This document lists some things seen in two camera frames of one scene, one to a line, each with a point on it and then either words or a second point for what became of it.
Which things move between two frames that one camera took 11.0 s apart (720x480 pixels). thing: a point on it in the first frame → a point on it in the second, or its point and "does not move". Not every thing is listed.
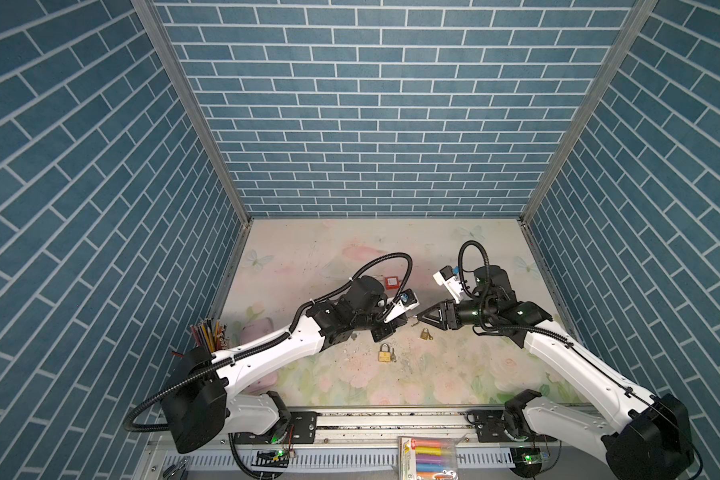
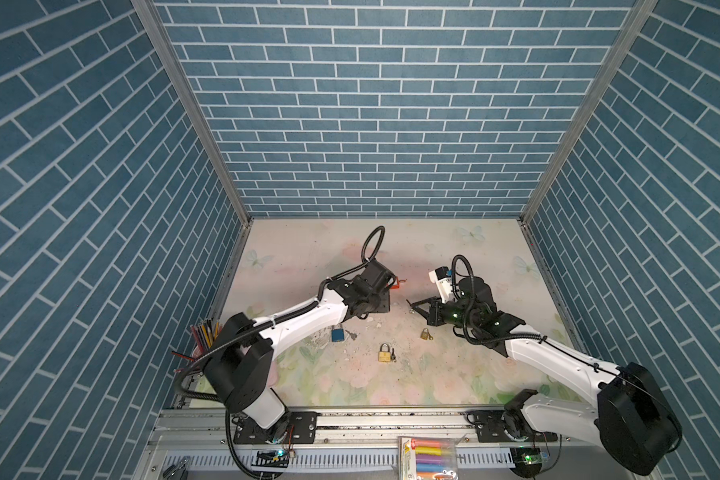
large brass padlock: (385, 355) does not move
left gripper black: (389, 328) → (385, 300)
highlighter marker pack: (427, 458) does not move
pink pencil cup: (210, 335) does not move
